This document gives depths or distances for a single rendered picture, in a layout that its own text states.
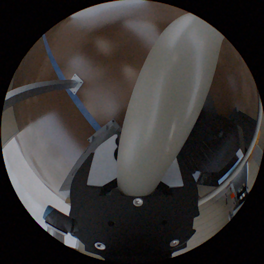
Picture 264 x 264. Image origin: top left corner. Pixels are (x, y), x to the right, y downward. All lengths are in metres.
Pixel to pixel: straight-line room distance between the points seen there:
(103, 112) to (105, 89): 0.25
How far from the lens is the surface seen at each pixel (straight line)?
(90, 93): 1.13
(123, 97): 1.01
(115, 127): 1.09
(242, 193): 0.85
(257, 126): 0.44
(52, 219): 0.62
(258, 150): 1.76
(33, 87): 0.81
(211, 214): 6.09
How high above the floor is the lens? 1.00
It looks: 65 degrees down
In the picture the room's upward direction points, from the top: 173 degrees counter-clockwise
